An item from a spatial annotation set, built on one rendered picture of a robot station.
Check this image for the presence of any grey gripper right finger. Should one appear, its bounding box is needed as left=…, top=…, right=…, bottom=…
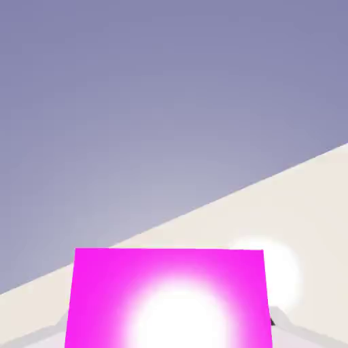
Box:
left=268, top=305, right=346, bottom=348

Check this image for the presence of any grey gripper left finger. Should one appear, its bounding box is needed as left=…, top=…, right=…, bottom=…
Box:
left=5, top=312, right=69, bottom=348

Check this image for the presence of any small magenta cube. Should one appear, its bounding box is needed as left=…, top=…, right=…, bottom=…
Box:
left=64, top=247, right=273, bottom=348

